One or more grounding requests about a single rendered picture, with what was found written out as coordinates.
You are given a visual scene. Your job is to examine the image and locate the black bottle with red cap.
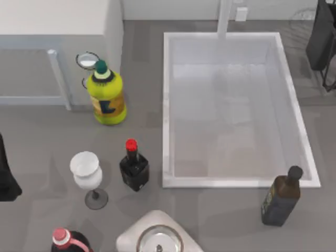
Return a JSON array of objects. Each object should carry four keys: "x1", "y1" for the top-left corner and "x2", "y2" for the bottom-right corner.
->
[{"x1": 119, "y1": 139, "x2": 150, "y2": 192}]

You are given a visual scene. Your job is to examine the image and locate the yellow-green bottle with green cap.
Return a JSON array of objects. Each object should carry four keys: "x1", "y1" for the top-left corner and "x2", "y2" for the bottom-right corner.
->
[{"x1": 87, "y1": 59, "x2": 128, "y2": 126}]

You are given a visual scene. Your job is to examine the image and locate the white sink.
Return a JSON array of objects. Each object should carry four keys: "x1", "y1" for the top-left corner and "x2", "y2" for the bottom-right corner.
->
[{"x1": 162, "y1": 31, "x2": 322, "y2": 188}]

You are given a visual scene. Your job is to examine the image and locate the white goblet with grey stem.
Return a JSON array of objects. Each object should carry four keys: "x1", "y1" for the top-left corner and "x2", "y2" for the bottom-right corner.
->
[{"x1": 69, "y1": 151, "x2": 109, "y2": 210}]

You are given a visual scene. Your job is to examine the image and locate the glass cup with black rim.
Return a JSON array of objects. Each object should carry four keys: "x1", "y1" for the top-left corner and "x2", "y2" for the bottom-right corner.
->
[{"x1": 76, "y1": 51, "x2": 100, "y2": 70}]

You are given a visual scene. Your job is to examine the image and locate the tall white tap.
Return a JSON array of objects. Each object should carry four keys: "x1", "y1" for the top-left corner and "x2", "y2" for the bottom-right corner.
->
[{"x1": 216, "y1": 0, "x2": 229, "y2": 40}]

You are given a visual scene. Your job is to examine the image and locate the dark olive bottle black cap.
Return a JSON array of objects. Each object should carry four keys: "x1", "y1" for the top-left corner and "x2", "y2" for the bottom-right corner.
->
[{"x1": 260, "y1": 165, "x2": 304, "y2": 227}]

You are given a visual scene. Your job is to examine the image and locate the dark bottle with pink cap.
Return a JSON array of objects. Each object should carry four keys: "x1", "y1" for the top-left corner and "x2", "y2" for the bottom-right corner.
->
[{"x1": 50, "y1": 227, "x2": 94, "y2": 252}]

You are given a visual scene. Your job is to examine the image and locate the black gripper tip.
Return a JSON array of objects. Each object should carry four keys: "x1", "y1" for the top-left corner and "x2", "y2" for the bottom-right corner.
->
[{"x1": 0, "y1": 133, "x2": 23, "y2": 202}]

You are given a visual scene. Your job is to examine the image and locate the black chair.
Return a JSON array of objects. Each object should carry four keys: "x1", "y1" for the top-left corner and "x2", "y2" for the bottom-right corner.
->
[{"x1": 306, "y1": 0, "x2": 336, "y2": 92}]

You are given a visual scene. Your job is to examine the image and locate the white wall socket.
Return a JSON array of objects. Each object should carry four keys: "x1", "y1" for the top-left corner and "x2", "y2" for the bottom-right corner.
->
[{"x1": 235, "y1": 7, "x2": 248, "y2": 22}]

